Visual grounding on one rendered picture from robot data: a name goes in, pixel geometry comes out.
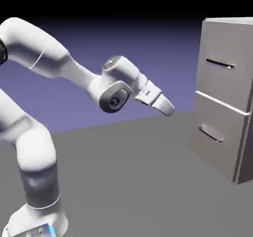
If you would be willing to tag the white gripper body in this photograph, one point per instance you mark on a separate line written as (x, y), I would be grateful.
(165, 104)

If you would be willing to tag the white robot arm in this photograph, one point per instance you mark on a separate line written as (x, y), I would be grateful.
(39, 49)

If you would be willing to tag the grey cabinet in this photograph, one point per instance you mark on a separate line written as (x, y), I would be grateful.
(223, 102)

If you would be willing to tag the short grey drawer front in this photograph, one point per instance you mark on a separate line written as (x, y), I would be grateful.
(215, 157)

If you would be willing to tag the tall grey drawer front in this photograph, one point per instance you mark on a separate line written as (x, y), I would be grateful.
(223, 43)

